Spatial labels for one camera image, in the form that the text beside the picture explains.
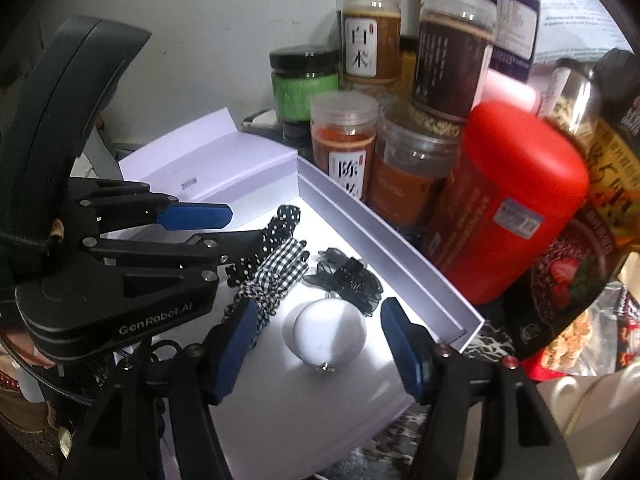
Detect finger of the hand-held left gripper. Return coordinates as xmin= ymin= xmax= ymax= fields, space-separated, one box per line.
xmin=80 ymin=231 xmax=271 ymax=307
xmin=70 ymin=179 xmax=234 ymax=234

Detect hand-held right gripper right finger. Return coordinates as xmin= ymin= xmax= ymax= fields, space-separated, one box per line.
xmin=380 ymin=297 xmax=586 ymax=480

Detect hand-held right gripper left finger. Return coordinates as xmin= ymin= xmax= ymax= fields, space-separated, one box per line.
xmin=60 ymin=300 xmax=261 ymax=480

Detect black white gingham scrunchie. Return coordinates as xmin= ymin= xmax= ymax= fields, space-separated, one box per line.
xmin=220 ymin=237 xmax=311 ymax=351

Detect black polka dot scrunchie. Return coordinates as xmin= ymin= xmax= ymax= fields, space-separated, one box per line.
xmin=225 ymin=204 xmax=303 ymax=288

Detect white gift box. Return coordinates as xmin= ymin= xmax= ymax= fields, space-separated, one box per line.
xmin=114 ymin=107 xmax=486 ymax=480

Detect white round jar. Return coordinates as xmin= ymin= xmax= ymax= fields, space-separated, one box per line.
xmin=282 ymin=297 xmax=368 ymax=373

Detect black mesh hair bow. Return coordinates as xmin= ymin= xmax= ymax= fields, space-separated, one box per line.
xmin=304 ymin=246 xmax=383 ymax=317

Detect person's left hand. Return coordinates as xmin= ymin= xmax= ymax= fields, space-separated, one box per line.
xmin=0 ymin=327 xmax=53 ymax=368

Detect orange powder jar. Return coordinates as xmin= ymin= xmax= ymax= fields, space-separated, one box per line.
xmin=309 ymin=92 xmax=379 ymax=201

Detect green label black lid jar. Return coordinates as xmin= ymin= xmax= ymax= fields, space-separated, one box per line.
xmin=270 ymin=46 xmax=341 ymax=123

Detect orange brown clear lid jar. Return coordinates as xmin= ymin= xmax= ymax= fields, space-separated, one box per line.
xmin=370 ymin=105 xmax=461 ymax=226

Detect red canister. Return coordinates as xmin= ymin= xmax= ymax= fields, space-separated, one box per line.
xmin=427 ymin=100 xmax=591 ymax=306

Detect dark snack bag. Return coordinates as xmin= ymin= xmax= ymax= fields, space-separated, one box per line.
xmin=515 ymin=47 xmax=640 ymax=376

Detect white label brown jar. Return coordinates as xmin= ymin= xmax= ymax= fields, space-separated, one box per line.
xmin=340 ymin=0 xmax=402 ymax=92

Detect yellow honey jar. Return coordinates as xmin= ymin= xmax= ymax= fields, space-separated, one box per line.
xmin=400 ymin=35 xmax=420 ymax=101

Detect dark brown label jar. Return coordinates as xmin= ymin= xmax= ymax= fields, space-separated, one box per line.
xmin=411 ymin=0 xmax=497 ymax=121

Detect pink canister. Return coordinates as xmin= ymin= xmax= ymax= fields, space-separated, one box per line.
xmin=485 ymin=67 xmax=543 ymax=117

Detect nut jar black lid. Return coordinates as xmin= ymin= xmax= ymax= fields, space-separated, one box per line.
xmin=545 ymin=57 xmax=601 ymax=146

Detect dark blue label jar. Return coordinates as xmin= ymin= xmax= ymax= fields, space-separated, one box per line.
xmin=482 ymin=0 xmax=543 ymax=83

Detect white paper sheets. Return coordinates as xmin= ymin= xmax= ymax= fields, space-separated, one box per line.
xmin=535 ymin=0 xmax=631 ymax=66

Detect red bead bracelet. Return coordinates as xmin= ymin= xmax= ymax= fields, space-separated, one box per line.
xmin=0 ymin=370 xmax=28 ymax=393

